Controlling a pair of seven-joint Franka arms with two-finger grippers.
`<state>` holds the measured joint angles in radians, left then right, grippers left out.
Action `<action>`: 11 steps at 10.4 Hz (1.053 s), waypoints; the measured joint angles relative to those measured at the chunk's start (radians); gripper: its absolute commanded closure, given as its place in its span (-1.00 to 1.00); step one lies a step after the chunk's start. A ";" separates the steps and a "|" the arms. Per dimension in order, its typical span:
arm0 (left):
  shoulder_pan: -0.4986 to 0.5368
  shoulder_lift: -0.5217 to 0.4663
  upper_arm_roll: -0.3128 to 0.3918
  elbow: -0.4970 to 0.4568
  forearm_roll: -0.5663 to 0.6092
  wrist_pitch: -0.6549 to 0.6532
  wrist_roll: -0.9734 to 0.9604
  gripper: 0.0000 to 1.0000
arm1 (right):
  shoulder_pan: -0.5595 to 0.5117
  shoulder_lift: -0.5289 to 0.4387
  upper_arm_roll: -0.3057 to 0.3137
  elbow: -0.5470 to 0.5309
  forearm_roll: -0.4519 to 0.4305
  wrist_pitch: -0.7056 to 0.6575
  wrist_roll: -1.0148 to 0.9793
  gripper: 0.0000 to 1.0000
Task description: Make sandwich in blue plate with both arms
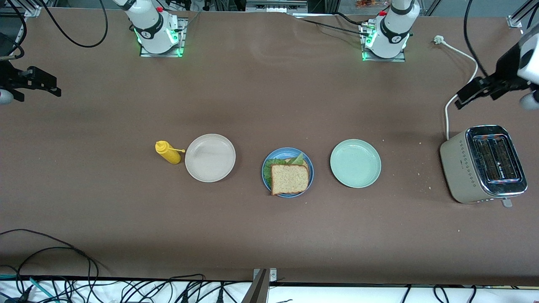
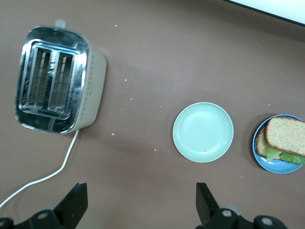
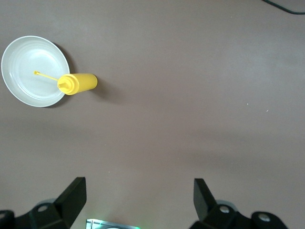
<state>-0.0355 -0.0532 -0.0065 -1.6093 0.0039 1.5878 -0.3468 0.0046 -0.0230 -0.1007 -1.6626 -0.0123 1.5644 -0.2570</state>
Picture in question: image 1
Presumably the yellow mustard squeeze bottle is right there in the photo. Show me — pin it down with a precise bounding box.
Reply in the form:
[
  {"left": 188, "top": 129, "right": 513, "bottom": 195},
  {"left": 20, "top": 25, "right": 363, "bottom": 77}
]
[{"left": 155, "top": 141, "right": 186, "bottom": 165}]

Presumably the brown bread slice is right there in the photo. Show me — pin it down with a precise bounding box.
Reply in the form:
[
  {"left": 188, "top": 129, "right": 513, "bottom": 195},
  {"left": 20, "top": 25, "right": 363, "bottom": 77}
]
[
  {"left": 270, "top": 164, "right": 310, "bottom": 196},
  {"left": 284, "top": 157, "right": 312, "bottom": 177}
]

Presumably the green lettuce leaf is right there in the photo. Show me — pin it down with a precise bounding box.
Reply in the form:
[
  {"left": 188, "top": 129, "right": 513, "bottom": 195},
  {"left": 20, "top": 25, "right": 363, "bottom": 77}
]
[{"left": 263, "top": 153, "right": 304, "bottom": 181}]

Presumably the green round plate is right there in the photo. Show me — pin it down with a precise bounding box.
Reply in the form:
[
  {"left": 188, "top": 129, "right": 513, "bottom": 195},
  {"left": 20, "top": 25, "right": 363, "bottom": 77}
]
[{"left": 330, "top": 139, "right": 382, "bottom": 189}]

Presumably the white round plate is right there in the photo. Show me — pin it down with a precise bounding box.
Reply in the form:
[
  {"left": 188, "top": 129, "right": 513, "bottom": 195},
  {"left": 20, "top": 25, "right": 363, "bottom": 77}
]
[{"left": 185, "top": 134, "right": 236, "bottom": 183}]

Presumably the blue round plate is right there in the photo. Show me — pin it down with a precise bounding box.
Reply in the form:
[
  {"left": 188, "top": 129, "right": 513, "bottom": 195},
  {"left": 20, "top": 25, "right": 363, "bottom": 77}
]
[{"left": 261, "top": 147, "right": 314, "bottom": 198}]

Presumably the beige chrome toaster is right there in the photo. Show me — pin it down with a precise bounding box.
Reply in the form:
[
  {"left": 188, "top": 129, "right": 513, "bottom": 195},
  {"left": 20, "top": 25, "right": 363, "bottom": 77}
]
[{"left": 440, "top": 125, "right": 528, "bottom": 208}]

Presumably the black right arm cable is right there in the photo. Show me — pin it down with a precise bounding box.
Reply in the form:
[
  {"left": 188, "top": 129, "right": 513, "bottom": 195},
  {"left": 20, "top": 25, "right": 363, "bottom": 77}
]
[
  {"left": 0, "top": 0, "right": 27, "bottom": 61},
  {"left": 40, "top": 0, "right": 109, "bottom": 48}
]

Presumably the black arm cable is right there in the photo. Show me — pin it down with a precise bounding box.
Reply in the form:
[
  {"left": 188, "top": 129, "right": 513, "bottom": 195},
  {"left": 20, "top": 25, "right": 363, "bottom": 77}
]
[
  {"left": 0, "top": 0, "right": 27, "bottom": 61},
  {"left": 40, "top": 0, "right": 109, "bottom": 48},
  {"left": 463, "top": 0, "right": 489, "bottom": 78}
]

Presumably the metal corner bracket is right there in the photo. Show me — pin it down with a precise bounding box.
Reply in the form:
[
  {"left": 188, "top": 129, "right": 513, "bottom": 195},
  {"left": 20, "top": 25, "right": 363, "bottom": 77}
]
[
  {"left": 507, "top": 0, "right": 539, "bottom": 29},
  {"left": 253, "top": 268, "right": 278, "bottom": 283}
]

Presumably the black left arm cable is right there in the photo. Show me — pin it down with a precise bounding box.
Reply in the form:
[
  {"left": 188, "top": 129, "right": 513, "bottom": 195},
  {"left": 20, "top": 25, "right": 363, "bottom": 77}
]
[{"left": 463, "top": 0, "right": 489, "bottom": 78}]

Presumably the white toaster power cable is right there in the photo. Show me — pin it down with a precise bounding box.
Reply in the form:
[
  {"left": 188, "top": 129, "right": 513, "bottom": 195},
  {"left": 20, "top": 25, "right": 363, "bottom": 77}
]
[{"left": 434, "top": 35, "right": 479, "bottom": 141}]

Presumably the teal cable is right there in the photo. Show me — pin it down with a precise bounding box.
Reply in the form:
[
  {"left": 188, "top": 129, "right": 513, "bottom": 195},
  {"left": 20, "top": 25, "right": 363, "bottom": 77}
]
[{"left": 0, "top": 274, "right": 57, "bottom": 303}]

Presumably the grey metal rail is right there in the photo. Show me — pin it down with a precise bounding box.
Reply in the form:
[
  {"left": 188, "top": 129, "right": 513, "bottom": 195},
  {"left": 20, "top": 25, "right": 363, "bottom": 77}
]
[{"left": 245, "top": 0, "right": 309, "bottom": 14}]

